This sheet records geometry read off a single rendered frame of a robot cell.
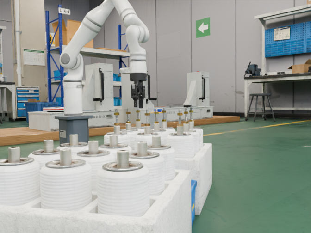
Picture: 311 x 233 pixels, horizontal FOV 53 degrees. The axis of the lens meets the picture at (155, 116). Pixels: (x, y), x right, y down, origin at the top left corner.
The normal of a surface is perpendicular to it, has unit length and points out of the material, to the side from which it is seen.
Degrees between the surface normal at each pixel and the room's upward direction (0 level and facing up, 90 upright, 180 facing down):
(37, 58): 90
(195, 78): 90
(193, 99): 90
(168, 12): 90
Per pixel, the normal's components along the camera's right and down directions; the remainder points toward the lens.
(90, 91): 0.69, 0.03
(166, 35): -0.73, 0.05
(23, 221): -0.26, 0.05
